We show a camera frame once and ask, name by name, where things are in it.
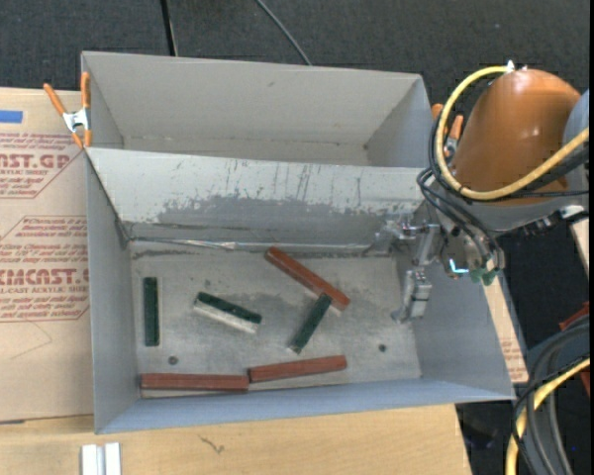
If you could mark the brown cardboard board red print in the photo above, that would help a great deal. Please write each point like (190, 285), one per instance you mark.
(39, 344)

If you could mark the red-brown flat block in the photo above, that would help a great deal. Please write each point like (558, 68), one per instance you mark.
(307, 277)
(297, 368)
(193, 381)

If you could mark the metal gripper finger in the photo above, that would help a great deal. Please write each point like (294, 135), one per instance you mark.
(418, 295)
(405, 230)

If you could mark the grey metal bin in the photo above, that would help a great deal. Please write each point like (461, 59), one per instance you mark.
(257, 201)

